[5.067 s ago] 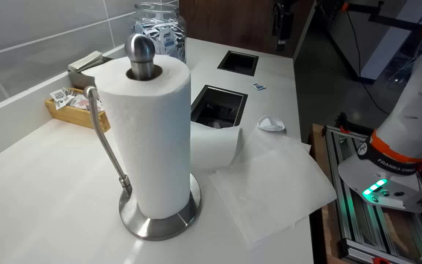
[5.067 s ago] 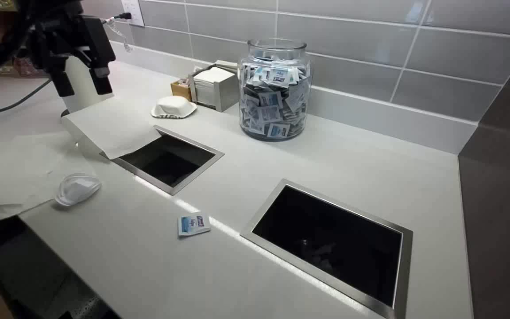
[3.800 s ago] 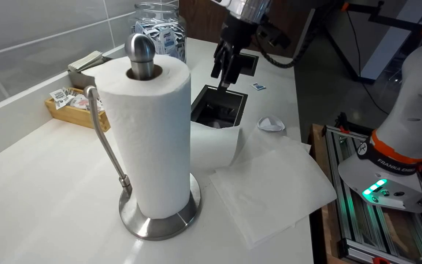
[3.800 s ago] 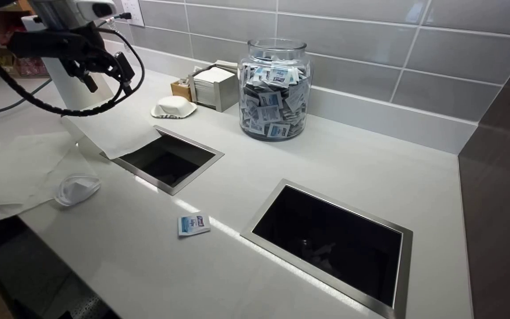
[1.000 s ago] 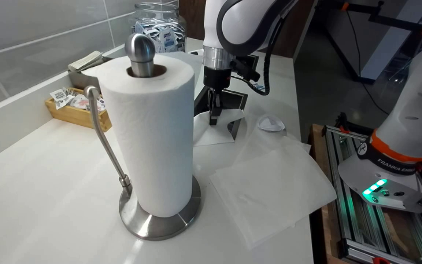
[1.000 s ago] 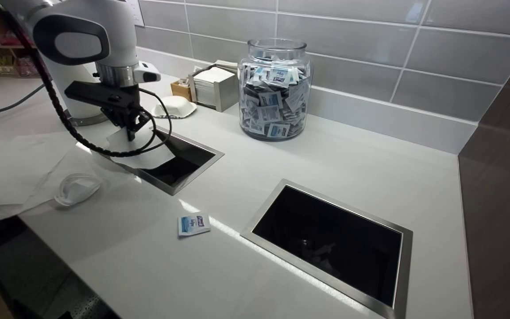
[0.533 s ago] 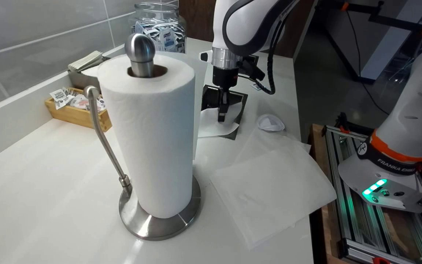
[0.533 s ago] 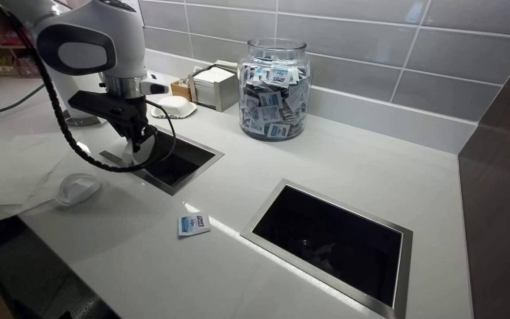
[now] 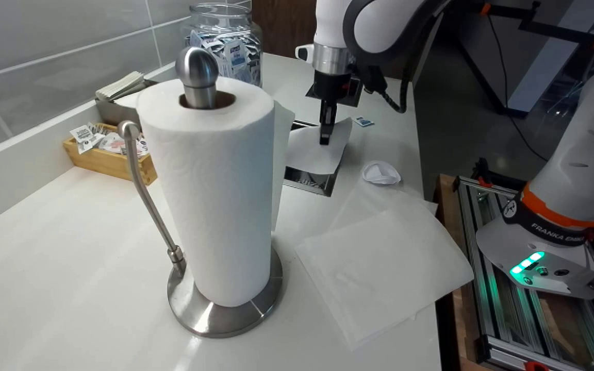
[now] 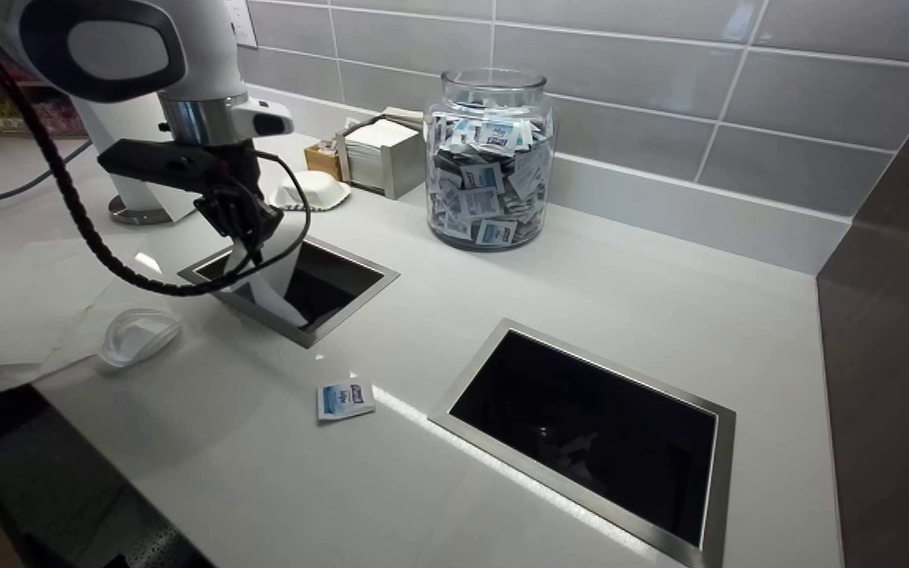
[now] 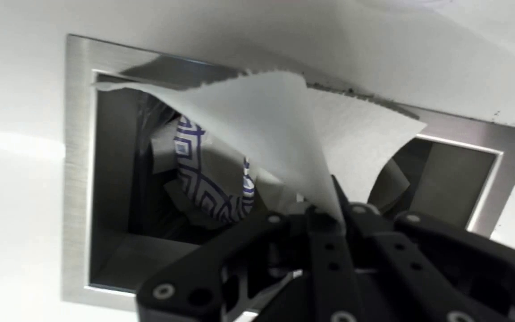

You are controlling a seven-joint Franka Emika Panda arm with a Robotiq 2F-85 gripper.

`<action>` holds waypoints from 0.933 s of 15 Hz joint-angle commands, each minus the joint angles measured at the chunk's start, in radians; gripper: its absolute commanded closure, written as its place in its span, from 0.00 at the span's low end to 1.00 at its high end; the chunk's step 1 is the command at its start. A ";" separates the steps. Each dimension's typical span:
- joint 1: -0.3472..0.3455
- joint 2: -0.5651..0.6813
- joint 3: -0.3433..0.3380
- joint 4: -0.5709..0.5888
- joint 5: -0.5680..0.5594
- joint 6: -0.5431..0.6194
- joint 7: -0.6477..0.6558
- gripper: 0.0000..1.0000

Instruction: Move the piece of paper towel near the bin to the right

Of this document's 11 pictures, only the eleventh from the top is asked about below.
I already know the steel countertop bin opening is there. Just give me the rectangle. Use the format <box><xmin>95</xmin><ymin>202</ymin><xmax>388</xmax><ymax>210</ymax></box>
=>
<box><xmin>62</xmin><ymin>34</ymin><xmax>515</xmax><ymax>312</ymax></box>

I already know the white paper towel piece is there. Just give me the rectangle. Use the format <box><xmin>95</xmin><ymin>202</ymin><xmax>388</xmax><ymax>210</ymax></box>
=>
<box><xmin>93</xmin><ymin>69</ymin><xmax>428</xmax><ymax>224</ymax></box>

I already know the blue patterned paper cup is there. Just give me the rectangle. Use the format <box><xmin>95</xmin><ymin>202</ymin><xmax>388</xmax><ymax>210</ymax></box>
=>
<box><xmin>173</xmin><ymin>115</ymin><xmax>256</xmax><ymax>224</ymax></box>

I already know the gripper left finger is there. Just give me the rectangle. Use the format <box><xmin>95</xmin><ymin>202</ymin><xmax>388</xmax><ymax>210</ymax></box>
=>
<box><xmin>136</xmin><ymin>203</ymin><xmax>365</xmax><ymax>322</ymax></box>

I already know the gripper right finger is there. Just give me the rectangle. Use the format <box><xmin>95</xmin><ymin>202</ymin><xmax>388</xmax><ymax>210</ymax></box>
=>
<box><xmin>331</xmin><ymin>175</ymin><xmax>515</xmax><ymax>322</ymax></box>

